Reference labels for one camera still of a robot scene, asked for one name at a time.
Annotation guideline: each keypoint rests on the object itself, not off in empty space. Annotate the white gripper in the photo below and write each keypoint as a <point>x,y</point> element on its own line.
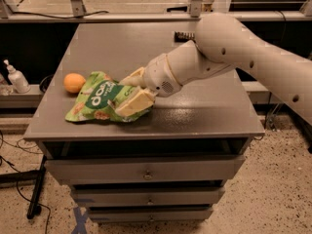
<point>156,74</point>

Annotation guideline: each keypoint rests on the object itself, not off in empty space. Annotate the green rice chip bag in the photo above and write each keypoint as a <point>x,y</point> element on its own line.
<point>98,99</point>

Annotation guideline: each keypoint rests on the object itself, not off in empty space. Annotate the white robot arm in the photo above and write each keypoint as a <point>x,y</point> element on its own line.
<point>221,44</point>

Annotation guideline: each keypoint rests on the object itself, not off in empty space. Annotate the orange fruit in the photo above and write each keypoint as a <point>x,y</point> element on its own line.
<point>73,82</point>

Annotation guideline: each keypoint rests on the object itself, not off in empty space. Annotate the grey drawer cabinet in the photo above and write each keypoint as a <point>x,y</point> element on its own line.
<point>212,117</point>

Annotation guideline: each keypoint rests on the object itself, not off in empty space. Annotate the top grey drawer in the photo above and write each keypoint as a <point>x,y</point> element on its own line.
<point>138,170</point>

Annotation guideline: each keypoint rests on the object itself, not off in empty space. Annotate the grey drawer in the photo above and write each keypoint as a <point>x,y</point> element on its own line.
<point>147,197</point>
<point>150,214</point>
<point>138,170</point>

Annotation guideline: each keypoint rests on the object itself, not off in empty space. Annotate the middle grey drawer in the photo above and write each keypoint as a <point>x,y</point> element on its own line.
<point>147,197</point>

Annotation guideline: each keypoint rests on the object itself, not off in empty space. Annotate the white pump bottle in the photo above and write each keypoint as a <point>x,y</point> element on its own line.
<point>17,79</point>

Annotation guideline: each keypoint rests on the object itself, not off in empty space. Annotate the bottom grey drawer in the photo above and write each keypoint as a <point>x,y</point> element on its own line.
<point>150,214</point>

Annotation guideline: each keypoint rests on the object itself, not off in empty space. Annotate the blue tape cross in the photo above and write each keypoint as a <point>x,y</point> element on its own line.
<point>80,221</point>

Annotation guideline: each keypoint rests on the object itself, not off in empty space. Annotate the black floor stand bar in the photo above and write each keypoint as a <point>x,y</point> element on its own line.
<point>37,176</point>

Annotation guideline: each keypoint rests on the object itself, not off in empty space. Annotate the metal frame rail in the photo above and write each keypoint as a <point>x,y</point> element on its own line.
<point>108,17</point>

